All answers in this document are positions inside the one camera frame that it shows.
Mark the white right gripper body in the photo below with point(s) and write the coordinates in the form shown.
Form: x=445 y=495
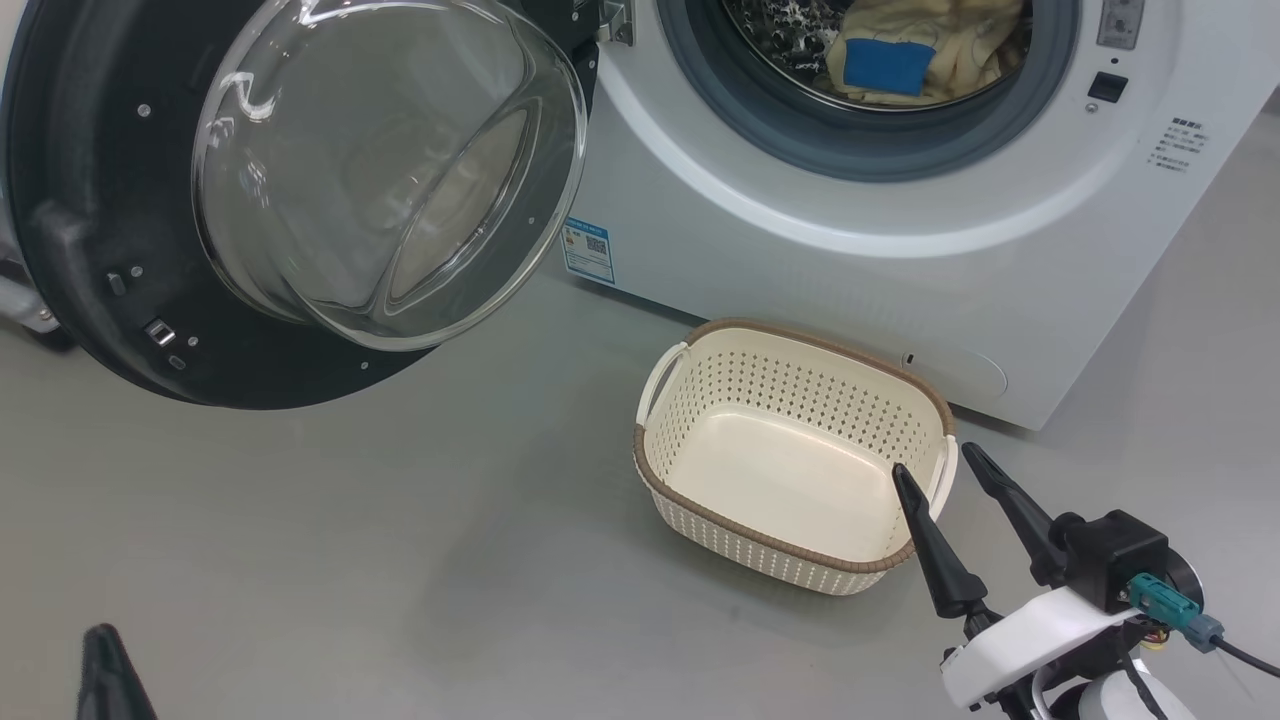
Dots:
x=1020 y=640

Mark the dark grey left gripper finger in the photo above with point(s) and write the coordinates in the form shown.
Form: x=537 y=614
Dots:
x=110 y=690

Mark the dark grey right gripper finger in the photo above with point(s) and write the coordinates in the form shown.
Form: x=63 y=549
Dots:
x=1020 y=515
x=945 y=570

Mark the cream cloud-print trousers blue patch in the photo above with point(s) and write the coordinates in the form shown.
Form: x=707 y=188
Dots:
x=888 y=65

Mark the cream cloud-print top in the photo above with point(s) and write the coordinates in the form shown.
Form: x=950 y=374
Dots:
x=980 y=45

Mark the black glass washing machine door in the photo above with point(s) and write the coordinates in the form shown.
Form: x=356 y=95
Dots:
x=100 y=150

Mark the cream perforated laundry basket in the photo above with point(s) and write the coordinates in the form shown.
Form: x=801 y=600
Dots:
x=780 y=480

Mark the white front-load washing machine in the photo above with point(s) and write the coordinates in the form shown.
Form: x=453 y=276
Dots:
x=800 y=260

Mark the grey rubber door gasket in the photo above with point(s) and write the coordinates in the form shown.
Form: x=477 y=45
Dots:
x=760 y=130

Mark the steel washing machine drum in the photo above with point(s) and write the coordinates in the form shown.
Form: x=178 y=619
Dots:
x=780 y=40

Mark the round white filter flap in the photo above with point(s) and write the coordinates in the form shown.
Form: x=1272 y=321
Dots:
x=960 y=375

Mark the printed text warning label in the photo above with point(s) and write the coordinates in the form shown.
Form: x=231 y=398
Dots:
x=1178 y=145

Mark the blue energy label sticker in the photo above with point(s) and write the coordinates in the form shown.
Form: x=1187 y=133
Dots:
x=588 y=250

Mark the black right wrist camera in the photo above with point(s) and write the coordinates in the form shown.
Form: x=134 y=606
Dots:
x=1110 y=555

